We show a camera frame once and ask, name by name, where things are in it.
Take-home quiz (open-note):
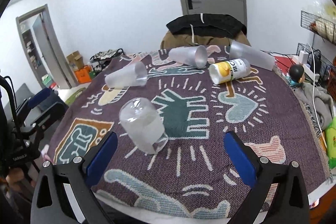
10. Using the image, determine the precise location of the clear faceted plastic cup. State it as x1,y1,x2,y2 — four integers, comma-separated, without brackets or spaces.
119,97,169,155

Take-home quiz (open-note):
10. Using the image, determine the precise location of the frosted plastic cup left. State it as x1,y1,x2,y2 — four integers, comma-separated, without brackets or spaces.
105,61,148,88

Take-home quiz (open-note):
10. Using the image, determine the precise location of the frosted plastic cup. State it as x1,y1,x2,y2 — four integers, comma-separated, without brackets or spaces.
230,40,276,71
169,46,208,69
105,61,148,88

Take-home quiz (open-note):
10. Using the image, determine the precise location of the yellow label drink cup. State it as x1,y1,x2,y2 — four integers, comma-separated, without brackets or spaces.
209,59,251,84

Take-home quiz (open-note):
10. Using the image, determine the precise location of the frosted plastic cup right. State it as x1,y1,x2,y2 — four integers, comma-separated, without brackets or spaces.
230,40,276,71

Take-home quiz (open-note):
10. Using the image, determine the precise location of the frosted plastic cup middle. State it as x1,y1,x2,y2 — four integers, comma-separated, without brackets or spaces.
169,46,208,69

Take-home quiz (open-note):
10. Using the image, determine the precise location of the person's hand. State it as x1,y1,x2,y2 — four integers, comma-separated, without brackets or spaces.
6,168,27,192

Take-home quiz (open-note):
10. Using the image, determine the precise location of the green floor mat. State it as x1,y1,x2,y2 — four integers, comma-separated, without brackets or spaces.
65,88,86,106

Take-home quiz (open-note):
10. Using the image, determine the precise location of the orange box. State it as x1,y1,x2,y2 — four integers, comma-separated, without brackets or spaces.
74,65,91,84

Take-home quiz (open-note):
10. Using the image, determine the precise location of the brown cardboard box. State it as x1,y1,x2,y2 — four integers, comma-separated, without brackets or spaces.
67,51,85,71

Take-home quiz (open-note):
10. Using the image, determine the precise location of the black shoe rack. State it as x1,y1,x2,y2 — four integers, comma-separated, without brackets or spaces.
89,48,125,75

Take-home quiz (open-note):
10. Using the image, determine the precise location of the green packet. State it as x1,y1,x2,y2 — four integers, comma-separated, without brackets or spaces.
325,117,336,169

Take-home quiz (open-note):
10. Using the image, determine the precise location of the grey fleece cloth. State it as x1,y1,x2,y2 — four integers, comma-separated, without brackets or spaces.
294,83,334,130

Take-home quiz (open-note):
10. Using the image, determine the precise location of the black-haired toy figure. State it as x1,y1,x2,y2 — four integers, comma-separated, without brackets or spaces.
288,64,305,87

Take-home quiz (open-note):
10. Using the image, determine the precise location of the patterned purple woven blanket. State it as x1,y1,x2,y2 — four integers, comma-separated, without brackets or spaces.
48,50,330,220

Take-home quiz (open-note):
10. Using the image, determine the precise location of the white power adapter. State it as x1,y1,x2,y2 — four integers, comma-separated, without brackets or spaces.
298,50,309,64

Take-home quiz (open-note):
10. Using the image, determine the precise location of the black hooded garment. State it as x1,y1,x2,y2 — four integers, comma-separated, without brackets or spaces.
166,14,247,39

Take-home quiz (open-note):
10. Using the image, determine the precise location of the open doorway frame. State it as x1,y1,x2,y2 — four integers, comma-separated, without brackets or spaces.
16,5,78,89

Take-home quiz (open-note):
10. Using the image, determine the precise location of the white charging cable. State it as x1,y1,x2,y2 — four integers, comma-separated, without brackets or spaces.
305,43,326,135

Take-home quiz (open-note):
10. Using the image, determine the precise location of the lower wire wall basket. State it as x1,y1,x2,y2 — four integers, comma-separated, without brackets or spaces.
296,43,335,88

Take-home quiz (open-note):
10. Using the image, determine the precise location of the wire wall basket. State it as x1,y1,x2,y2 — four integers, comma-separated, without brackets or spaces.
296,43,335,88
301,11,335,44

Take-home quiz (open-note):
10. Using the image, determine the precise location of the upper wire wall basket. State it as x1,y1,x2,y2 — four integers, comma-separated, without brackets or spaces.
301,11,335,44

